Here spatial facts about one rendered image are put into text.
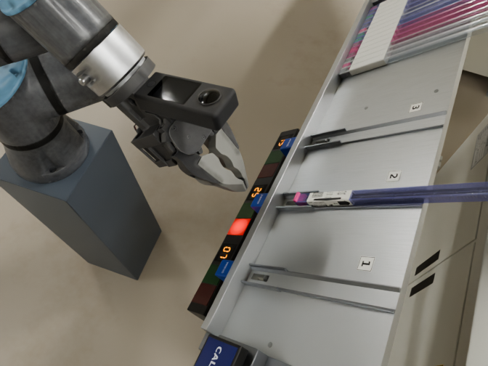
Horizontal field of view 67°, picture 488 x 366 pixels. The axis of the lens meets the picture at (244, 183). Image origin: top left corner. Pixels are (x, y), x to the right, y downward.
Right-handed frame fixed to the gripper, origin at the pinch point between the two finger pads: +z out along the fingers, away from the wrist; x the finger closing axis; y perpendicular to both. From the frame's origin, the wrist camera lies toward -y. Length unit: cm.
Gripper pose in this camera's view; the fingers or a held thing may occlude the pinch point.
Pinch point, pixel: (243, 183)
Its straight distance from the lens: 51.2
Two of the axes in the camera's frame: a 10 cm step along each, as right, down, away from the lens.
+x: -4.3, 7.8, -4.5
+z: 6.2, 6.2, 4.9
